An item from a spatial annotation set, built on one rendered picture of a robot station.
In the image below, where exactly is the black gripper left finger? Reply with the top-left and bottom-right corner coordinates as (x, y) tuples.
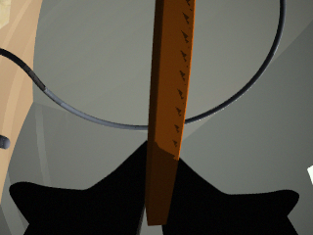
(9, 141), (148, 235)

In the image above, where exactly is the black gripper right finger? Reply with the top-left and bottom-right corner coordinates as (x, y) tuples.
(161, 158), (300, 235)

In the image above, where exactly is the orange handle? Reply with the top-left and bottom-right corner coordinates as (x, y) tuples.
(145, 0), (196, 226)

